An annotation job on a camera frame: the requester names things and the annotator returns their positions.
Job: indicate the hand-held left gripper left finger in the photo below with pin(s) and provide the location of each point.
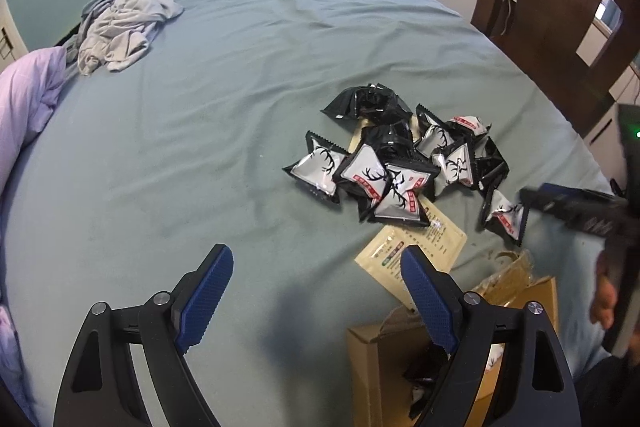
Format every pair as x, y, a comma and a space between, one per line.
205, 302

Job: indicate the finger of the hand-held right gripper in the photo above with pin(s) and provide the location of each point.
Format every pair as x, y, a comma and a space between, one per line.
575, 192
575, 212

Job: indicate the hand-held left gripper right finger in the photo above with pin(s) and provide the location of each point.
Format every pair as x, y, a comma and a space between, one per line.
427, 302

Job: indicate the white antler snack packet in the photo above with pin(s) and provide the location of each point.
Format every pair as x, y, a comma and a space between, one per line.
505, 214

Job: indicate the brown cardboard box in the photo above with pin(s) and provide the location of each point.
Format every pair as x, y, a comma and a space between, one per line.
380, 372

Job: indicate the pile of antler snack packets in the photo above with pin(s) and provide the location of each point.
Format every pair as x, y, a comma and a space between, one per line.
370, 177

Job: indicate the shiny black packet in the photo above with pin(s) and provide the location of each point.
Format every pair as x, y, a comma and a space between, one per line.
370, 103

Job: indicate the person's right forearm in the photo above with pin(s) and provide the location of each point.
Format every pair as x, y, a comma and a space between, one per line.
610, 392

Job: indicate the person's right hand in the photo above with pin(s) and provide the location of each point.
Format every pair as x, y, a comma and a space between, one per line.
604, 302

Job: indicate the beige double sachet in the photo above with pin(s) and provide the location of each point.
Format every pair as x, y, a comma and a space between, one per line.
430, 237

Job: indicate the clear brownish plastic bag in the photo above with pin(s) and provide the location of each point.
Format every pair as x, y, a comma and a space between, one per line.
505, 277

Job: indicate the white side cabinet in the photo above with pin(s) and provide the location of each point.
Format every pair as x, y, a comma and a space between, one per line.
622, 92

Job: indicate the beige single sachet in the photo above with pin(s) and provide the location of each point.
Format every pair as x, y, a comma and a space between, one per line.
357, 139

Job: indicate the purple duvet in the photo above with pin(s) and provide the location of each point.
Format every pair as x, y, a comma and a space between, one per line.
25, 107

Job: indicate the grey crumpled clothing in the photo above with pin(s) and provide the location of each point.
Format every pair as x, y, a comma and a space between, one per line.
125, 32

